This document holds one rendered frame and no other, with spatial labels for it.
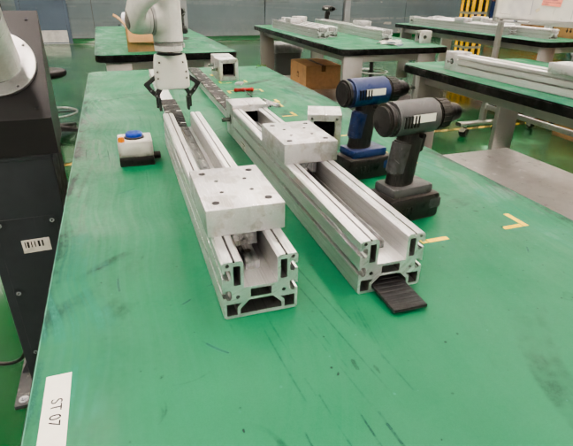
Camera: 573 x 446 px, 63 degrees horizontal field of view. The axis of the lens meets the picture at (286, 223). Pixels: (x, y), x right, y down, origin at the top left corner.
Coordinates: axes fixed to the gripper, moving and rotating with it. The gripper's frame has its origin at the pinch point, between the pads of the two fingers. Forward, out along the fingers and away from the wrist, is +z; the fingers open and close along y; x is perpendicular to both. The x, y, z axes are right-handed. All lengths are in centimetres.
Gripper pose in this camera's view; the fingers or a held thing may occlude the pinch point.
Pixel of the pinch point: (174, 105)
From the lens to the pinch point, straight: 152.8
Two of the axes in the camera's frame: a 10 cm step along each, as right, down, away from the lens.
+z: -0.1, 9.0, 4.5
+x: 3.1, 4.3, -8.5
